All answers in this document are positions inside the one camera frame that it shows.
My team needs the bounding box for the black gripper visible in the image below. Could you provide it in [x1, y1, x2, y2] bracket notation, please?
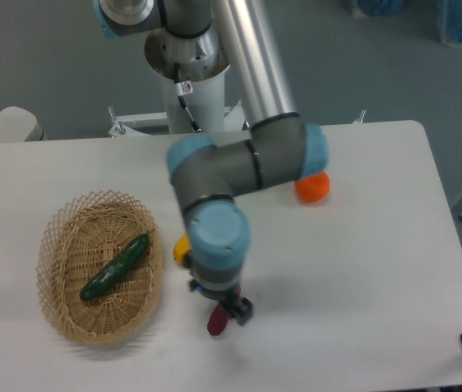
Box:
[188, 278, 253, 326]

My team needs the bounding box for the green cucumber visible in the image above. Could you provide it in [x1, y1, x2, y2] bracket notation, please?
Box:
[79, 229, 154, 302]

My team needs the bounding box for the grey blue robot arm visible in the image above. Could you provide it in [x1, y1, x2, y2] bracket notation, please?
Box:
[93, 1, 328, 324]

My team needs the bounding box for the woven wicker basket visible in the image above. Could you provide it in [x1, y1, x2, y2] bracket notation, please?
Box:
[36, 190, 163, 345]

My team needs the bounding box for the purple sweet potato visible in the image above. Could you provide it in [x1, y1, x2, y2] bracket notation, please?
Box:
[207, 286, 241, 336]

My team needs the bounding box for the yellow mango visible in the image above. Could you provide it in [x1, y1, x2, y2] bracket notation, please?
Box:
[173, 234, 192, 269]

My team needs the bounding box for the orange fruit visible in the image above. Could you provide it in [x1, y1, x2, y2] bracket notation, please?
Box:
[294, 171, 331, 203]

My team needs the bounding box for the white chair back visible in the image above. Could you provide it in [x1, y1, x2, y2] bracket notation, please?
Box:
[0, 106, 47, 144]

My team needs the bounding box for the blue plastic bag left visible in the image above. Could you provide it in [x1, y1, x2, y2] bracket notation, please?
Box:
[349, 0, 406, 19]

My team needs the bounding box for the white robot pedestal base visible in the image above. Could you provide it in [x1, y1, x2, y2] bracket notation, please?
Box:
[109, 23, 249, 137]

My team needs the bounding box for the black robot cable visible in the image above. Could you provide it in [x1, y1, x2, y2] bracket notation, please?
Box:
[172, 61, 204, 134]

